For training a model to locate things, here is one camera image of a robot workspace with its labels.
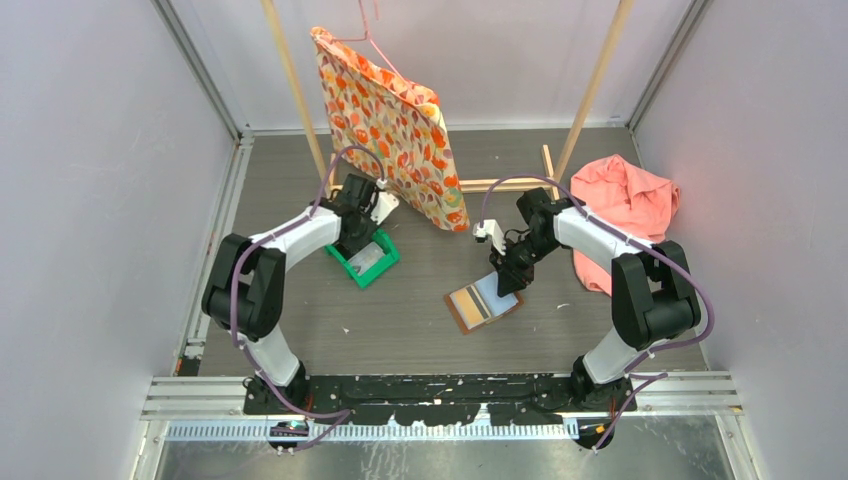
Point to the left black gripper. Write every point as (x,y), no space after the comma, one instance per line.
(352,244)

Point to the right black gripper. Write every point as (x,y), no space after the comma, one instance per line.
(511,277)

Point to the brown leather card holder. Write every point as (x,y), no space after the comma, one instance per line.
(501,306)

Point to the green plastic card bin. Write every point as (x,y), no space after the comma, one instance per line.
(392,257)

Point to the gold striped credit card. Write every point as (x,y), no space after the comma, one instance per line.
(470,308)

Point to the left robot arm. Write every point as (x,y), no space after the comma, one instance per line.
(244,293)

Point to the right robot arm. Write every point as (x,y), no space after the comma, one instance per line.
(652,298)

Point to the stack of credit cards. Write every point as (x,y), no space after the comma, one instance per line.
(366,259)

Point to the floral fabric bag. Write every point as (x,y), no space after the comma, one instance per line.
(400,132)

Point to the pink crumpled cloth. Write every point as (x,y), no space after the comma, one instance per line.
(627,196)

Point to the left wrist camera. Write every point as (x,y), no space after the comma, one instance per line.
(384,203)

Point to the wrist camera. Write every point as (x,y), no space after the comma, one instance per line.
(489,230)
(384,203)

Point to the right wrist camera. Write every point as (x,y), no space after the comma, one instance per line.
(489,230)

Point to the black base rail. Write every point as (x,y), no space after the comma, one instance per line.
(455,399)

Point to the pink wire hanger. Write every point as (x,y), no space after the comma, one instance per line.
(376,25)

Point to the aluminium frame rail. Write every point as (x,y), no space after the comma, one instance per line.
(238,409)

